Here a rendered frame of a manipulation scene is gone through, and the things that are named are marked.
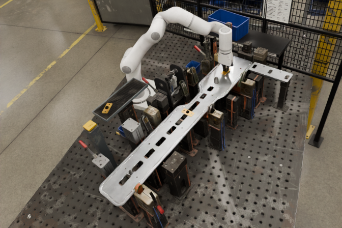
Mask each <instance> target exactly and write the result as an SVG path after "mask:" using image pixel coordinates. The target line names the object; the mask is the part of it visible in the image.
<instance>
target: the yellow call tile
mask: <svg viewBox="0 0 342 228"><path fill-rule="evenodd" d="M96 125H97V124H96V123H94V122H93V121H91V120H89V121H88V122H87V123H86V124H85V125H83V128H85V129H86V130H87V131H91V130H92V129H93V128H94V127H95V126H96Z"/></svg>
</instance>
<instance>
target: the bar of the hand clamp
mask: <svg viewBox="0 0 342 228"><path fill-rule="evenodd" d="M203 45H204V50H205V54H206V59H207V60H209V58H210V59H211V60H209V61H212V57H211V52H210V47H209V46H210V45H211V42H208V40H205V41H204V42H203Z"/></svg>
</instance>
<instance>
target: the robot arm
mask: <svg viewBox="0 0 342 228"><path fill-rule="evenodd" d="M169 23H179V24H181V25H183V26H185V27H187V28H189V29H191V30H193V31H195V32H197V33H199V34H201V35H203V36H206V35H208V34H209V32H214V33H217V34H218V35H219V53H218V62H219V63H221V64H222V69H223V71H224V70H225V69H226V72H227V71H229V67H232V66H233V65H234V64H233V53H232V29H231V28H229V27H227V26H226V25H224V24H222V23H220V22H217V21H212V22H206V21H204V20H203V19H201V18H199V17H197V16H195V15H193V14H192V13H190V12H188V11H186V10H184V9H182V8H180V7H172V8H170V9H168V10H166V11H164V12H159V13H158V14H156V16H155V17H154V18H153V21H152V24H151V26H150V28H149V30H148V31H147V32H146V33H145V34H143V35H142V36H141V37H140V38H139V40H138V41H137V42H136V44H135V45H134V46H133V47H131V48H128V49H127V50H126V52H125V54H124V56H123V58H122V60H121V63H120V68H121V70H122V72H124V73H126V79H127V82H128V81H129V80H130V79H132V78H133V77H134V78H136V79H138V80H141V81H142V77H141V72H140V71H141V60H142V59H143V57H144V55H145V54H146V53H147V51H148V50H149V49H150V48H151V47H152V46H153V45H154V44H156V43H158V42H159V41H160V40H161V39H162V37H163V35H164V33H165V29H166V26H167V25H168V24H169ZM148 95H149V91H148V89H147V88H146V89H145V90H144V91H142V92H141V93H140V94H139V95H138V96H137V97H136V98H134V99H133V102H142V101H144V100H146V99H147V97H148Z"/></svg>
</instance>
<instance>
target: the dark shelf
mask: <svg viewBox="0 0 342 228"><path fill-rule="evenodd" d="M198 17H199V16H198ZM199 18H201V19H203V20H204V21H206V22H208V19H207V18H203V17H199ZM183 30H186V31H189V32H192V33H196V34H199V33H197V32H195V31H193V30H191V29H189V28H187V27H185V26H183ZM215 36H216V39H217V40H219V35H218V34H216V33H213V32H209V34H208V35H206V37H209V38H213V37H215ZM245 41H249V42H252V49H251V50H256V49H257V48H258V47H261V48H265V49H267V50H268V55H271V56H275V57H277V58H278V57H280V56H281V54H282V53H283V52H284V51H285V49H286V48H287V47H288V46H289V45H290V43H291V40H290V39H286V38H283V37H279V36H275V35H271V34H266V33H262V32H258V31H254V30H250V29H248V34H246V35H245V36H244V37H242V38H241V39H240V40H238V41H234V40H232V44H234V45H237V46H241V47H243V44H244V42H245Z"/></svg>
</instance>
